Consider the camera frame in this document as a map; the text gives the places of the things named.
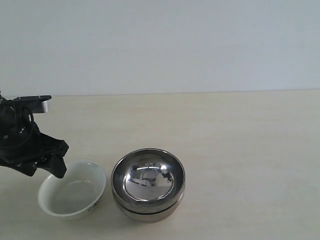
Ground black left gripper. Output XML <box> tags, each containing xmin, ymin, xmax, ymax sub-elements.
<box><xmin>0</xmin><ymin>99</ymin><xmax>69</xmax><ymax>179</ymax></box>

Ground white ceramic bowl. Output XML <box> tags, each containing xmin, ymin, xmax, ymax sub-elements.
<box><xmin>37</xmin><ymin>161</ymin><xmax>107</xmax><ymax>220</ymax></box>

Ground ribbed stainless steel bowl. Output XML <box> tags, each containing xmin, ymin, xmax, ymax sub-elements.
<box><xmin>110</xmin><ymin>148</ymin><xmax>186</xmax><ymax>215</ymax></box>

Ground black cable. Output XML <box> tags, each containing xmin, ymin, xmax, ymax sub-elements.
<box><xmin>13</xmin><ymin>104</ymin><xmax>38</xmax><ymax>151</ymax></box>

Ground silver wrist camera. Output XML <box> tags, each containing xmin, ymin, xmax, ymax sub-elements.
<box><xmin>13</xmin><ymin>95</ymin><xmax>52</xmax><ymax>114</ymax></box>

